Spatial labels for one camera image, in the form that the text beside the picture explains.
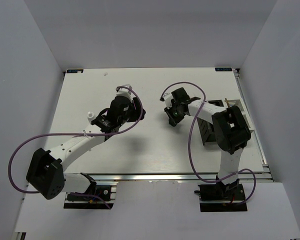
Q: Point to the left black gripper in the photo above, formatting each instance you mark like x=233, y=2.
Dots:
x=137, y=112

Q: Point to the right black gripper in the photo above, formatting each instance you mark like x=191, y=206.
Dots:
x=173, y=120

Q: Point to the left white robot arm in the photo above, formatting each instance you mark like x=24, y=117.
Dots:
x=47, y=168

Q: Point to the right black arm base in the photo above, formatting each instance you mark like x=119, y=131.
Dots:
x=211, y=199

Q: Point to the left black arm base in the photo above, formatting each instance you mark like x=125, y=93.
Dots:
x=95, y=197

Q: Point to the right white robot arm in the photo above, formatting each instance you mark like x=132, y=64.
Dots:
x=231, y=131

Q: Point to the white bottle blue label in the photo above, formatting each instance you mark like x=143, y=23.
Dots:
x=90, y=116

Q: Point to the black slotted organizer box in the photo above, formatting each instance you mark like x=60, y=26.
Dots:
x=206, y=128

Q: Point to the right blue corner sticker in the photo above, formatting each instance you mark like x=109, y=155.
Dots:
x=223, y=69

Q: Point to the blue corner sticker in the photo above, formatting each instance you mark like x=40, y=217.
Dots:
x=223, y=69
x=74, y=71

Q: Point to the white slotted organizer box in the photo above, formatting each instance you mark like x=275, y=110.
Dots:
x=244, y=112

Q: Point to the left blue corner sticker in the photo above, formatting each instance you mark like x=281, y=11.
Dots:
x=74, y=71

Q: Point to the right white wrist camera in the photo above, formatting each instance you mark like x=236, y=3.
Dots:
x=167, y=99

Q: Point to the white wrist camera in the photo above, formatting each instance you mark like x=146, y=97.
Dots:
x=167, y=99
x=125, y=91

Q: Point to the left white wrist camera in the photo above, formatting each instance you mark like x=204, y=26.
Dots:
x=125, y=91

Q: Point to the aluminium table rail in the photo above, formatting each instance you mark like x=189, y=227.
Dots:
x=175, y=177

